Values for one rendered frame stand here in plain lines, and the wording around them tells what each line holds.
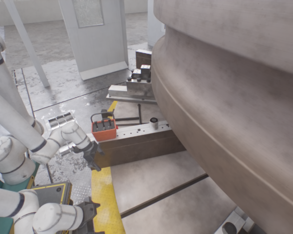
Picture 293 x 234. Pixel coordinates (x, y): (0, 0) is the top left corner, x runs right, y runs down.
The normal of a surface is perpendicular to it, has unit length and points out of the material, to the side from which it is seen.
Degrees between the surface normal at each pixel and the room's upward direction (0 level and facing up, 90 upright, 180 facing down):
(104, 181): 0
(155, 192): 0
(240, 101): 90
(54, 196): 0
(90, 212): 25
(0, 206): 81
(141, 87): 90
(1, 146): 9
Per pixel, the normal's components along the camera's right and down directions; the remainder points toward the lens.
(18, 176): 0.61, 0.17
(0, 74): 0.90, 0.39
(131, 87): -0.14, 0.64
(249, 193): -0.84, 0.35
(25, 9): 0.59, 0.52
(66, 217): 0.94, -0.14
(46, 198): 0.00, -0.76
